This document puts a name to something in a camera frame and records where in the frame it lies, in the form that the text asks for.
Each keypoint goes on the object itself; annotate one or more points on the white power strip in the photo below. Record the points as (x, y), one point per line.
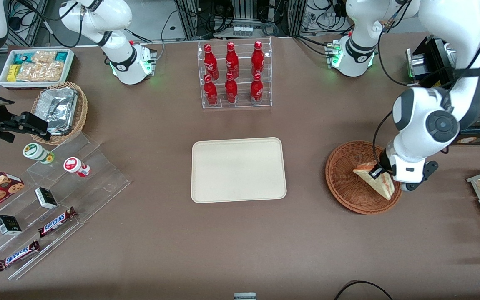
(242, 30)

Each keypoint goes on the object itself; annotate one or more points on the white plastic bin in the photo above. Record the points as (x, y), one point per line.
(3, 81)

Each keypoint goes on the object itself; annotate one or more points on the clear acrylic bottle rack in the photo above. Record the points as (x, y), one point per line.
(242, 62)

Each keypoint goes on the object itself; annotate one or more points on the red lid yogurt cup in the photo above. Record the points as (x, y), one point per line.
(74, 166)

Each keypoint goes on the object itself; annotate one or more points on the yellow snack packet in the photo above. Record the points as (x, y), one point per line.
(12, 73)

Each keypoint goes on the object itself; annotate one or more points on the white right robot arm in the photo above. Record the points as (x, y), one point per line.
(119, 54)

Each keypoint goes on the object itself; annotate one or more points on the small black box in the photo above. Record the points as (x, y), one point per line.
(46, 198)
(8, 225)

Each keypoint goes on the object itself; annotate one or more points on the teal snack packet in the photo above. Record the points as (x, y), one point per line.
(61, 56)
(23, 58)

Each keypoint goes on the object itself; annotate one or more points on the silver foil tray stack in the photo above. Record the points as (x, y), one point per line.
(58, 108)

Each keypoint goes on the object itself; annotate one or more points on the small grey device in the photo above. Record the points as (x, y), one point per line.
(245, 296)

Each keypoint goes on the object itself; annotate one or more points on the aluminium equipment rack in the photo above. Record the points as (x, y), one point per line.
(206, 16)

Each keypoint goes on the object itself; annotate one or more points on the triangle sandwich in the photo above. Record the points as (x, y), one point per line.
(383, 187)

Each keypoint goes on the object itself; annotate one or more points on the green lid yogurt cup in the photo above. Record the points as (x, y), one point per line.
(35, 151)

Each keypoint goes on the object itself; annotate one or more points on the cream plastic tray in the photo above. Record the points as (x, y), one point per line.
(240, 171)

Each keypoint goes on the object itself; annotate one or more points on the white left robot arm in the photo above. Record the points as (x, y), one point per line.
(419, 112)

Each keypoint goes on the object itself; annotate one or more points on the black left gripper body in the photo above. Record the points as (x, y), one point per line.
(383, 161)

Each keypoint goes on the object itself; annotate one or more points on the round brown wicker basket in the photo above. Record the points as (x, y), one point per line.
(344, 183)

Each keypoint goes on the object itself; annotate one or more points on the light oval wicker basket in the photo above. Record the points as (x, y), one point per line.
(82, 112)

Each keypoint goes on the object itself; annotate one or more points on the Snickers chocolate bar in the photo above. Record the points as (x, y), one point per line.
(18, 255)
(56, 221)

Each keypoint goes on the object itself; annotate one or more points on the clear bag of biscuits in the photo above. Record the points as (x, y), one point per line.
(43, 57)
(39, 71)

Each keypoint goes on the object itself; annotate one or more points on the red cola bottle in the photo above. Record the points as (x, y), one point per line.
(210, 91)
(210, 62)
(257, 60)
(231, 89)
(256, 89)
(232, 62)

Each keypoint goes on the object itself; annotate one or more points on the clear acrylic stepped display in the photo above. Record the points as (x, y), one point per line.
(98, 183)

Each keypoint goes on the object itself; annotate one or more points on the black food warmer cabinet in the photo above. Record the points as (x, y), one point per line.
(427, 62)

